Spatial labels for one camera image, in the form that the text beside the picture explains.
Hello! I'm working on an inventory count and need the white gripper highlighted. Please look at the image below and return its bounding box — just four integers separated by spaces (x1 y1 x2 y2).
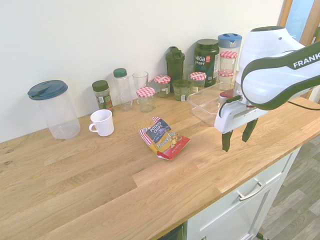
214 96 269 153

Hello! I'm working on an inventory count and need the honey BBQ potato chip bag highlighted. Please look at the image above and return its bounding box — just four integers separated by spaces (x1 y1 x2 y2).
138 116 192 162

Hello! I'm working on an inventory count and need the clear rectangular plastic container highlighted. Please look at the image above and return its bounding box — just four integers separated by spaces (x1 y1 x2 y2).
186 81 239 127

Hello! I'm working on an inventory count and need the glass jar red checked lid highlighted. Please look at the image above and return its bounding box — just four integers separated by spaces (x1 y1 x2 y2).
189 71 208 95
217 70 236 92
153 74 172 99
136 86 156 114
219 50 238 74

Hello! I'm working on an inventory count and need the small green lidded cup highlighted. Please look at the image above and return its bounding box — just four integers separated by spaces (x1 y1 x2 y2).
171 79 192 102

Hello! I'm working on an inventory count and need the clear drinking glass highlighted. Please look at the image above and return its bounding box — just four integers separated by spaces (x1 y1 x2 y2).
183 65 196 81

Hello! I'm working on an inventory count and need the white kitchen cabinet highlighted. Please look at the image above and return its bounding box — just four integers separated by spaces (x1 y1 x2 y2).
186 146 302 240

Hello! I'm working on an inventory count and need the dark Vega protein tub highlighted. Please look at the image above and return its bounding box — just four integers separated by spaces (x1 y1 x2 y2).
194 38 221 88

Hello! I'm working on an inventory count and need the dark green shaker bottle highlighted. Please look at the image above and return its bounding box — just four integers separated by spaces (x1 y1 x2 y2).
165 46 186 94

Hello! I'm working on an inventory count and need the clear pitcher light blue lid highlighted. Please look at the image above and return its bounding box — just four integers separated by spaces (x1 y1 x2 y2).
217 33 243 77

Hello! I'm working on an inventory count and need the clear glass mug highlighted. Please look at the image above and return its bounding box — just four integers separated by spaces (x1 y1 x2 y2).
132 71 156 91

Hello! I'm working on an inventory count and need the clear bottle green cap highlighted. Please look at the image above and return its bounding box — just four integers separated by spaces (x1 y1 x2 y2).
112 67 134 112

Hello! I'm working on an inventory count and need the white ceramic mug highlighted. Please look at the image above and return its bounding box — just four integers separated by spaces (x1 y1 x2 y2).
88 109 115 138

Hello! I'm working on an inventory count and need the spice jar dark green lid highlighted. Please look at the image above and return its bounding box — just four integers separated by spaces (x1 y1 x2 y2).
91 79 115 114

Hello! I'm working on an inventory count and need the clear pitcher dark blue lid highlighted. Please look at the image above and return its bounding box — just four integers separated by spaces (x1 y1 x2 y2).
27 79 82 140

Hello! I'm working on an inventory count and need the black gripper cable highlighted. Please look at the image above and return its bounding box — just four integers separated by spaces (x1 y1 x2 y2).
219 95 243 114

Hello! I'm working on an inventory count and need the silver drawer handle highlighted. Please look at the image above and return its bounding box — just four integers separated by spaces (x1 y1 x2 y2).
235 181 267 202

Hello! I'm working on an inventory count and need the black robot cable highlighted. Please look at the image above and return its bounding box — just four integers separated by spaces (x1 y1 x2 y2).
286 99 320 111

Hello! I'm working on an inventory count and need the wooden door frame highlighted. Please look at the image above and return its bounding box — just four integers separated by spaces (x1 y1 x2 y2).
276 0 320 47

